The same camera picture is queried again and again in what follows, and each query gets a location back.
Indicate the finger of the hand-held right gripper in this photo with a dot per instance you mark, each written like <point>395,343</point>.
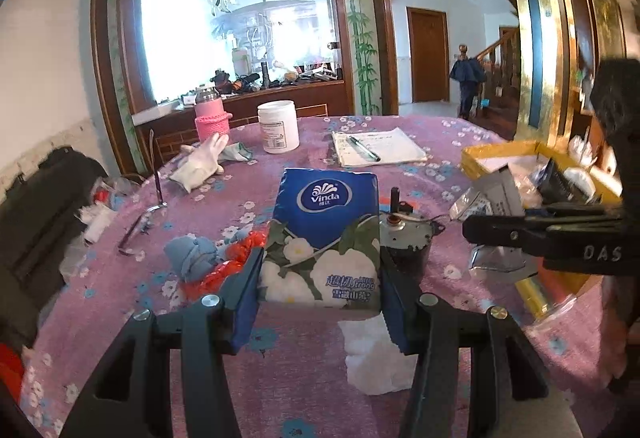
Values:
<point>580,211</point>
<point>505,233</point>

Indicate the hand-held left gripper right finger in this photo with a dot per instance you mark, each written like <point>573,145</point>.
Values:
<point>395,313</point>

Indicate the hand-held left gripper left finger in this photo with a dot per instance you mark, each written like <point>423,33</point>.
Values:
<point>247,308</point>

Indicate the red plastic bag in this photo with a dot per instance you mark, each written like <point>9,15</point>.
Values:
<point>225,268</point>

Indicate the blue cloth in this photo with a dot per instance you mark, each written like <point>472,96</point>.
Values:
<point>235,240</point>
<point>192,258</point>

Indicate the yellow box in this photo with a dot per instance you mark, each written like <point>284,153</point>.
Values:
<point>505,155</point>

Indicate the plastic-wrapped tissue pack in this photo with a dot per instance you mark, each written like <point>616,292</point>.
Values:
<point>325,238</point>

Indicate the clear plastic packet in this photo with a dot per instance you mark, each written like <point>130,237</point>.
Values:
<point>467,205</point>

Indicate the white crumpled tissue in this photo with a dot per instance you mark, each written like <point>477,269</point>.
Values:
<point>375,358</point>

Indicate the gold foil packet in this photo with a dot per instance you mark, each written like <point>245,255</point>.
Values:
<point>534,298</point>

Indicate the small electric motor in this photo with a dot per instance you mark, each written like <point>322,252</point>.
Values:
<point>407,233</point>

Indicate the purple floral tablecloth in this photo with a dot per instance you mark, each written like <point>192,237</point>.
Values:
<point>310,368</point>

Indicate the metal tongs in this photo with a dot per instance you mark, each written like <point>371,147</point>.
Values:
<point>145,218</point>

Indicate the white glove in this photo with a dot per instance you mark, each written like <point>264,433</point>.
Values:
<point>200,165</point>

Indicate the white notebook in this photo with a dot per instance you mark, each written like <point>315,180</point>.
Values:
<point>377,147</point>

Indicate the pale green cloth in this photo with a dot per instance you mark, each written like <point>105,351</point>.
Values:
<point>235,152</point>

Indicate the wooden stair railing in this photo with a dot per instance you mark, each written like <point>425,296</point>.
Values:
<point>500,72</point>

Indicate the dark pen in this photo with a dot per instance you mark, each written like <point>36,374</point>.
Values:
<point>364,148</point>

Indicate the white crumpled plastic bag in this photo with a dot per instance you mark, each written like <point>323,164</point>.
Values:
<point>100,223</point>

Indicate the white plastic jar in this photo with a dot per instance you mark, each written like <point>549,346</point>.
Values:
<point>278,127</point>

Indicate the pink knit-sleeved bottle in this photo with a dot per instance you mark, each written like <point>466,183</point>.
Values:
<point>210,122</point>

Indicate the wooden door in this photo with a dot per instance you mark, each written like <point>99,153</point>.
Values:
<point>427,57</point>

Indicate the wooden sideboard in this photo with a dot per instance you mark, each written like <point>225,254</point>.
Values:
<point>310,100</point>

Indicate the black bag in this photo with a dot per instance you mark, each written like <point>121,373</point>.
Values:
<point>40,228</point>

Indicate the black flashlight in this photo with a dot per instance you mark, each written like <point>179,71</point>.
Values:
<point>266,75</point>

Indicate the red cloth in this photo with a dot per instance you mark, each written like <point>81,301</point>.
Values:
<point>10,370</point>

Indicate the bamboo painted panel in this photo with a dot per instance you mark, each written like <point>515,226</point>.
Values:
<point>360,17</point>

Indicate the dark coat on post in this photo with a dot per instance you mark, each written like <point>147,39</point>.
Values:
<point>467,72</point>

